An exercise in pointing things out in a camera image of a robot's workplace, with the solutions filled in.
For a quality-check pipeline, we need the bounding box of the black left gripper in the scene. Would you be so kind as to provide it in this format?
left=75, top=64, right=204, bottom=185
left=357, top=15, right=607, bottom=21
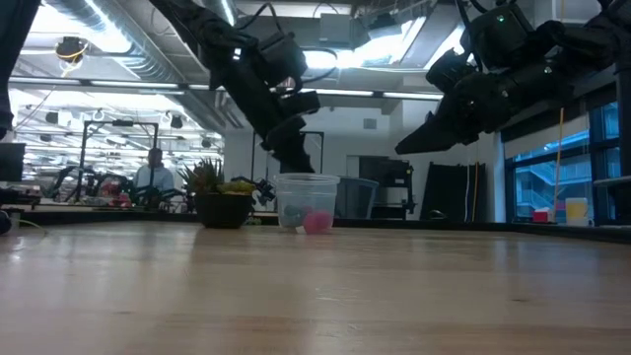
left=221, top=53, right=321, bottom=174

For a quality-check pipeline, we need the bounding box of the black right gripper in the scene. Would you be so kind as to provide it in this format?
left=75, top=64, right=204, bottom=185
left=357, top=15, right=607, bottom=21
left=394, top=68, right=548, bottom=155

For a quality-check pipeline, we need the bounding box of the red strawberry with green leaves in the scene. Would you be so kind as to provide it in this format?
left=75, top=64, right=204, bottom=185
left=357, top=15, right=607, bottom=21
left=302, top=209, right=334, bottom=236

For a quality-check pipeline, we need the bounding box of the clear plastic tupperware container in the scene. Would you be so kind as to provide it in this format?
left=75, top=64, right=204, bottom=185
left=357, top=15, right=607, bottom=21
left=273, top=172, right=341, bottom=234

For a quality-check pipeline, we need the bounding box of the black monitor screen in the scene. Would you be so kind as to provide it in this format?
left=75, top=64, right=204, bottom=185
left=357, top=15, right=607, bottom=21
left=358, top=155, right=415, bottom=191

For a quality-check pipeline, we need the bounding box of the black upright panel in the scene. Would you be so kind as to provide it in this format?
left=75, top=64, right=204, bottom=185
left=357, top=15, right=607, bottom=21
left=420, top=161, right=488, bottom=223

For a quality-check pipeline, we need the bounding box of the potted succulent plant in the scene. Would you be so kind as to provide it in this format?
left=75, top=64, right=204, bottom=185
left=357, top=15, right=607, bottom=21
left=175, top=157, right=258, bottom=230

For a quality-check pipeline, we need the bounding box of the person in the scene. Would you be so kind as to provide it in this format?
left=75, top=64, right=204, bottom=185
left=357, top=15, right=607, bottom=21
left=132, top=146, right=176, bottom=193

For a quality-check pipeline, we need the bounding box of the yellow container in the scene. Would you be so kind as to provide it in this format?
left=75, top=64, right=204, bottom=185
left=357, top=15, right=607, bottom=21
left=564, top=196, right=590, bottom=226

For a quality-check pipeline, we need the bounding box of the black dark screen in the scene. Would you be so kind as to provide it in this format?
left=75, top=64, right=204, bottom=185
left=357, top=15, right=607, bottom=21
left=0, top=142, right=27, bottom=182

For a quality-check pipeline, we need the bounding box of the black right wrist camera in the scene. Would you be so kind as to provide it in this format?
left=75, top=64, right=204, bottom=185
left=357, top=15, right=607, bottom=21
left=425, top=47, right=477, bottom=94

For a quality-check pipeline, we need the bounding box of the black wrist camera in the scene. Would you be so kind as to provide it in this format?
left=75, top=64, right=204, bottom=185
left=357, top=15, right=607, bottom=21
left=255, top=32, right=310, bottom=89
left=425, top=47, right=477, bottom=94

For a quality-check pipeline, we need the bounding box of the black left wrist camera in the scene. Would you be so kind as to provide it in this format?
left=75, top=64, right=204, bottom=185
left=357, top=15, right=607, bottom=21
left=255, top=32, right=310, bottom=89

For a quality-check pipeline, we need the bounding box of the orange cable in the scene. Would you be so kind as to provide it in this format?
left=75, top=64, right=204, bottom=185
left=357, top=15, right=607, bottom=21
left=551, top=106, right=566, bottom=223

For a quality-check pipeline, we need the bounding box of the thin black frame stand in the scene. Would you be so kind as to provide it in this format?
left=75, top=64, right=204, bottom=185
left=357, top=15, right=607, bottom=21
left=78, top=119, right=160, bottom=203

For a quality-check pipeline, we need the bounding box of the black overhead camera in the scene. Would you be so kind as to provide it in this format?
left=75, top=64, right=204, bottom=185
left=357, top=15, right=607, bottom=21
left=54, top=36, right=91, bottom=65

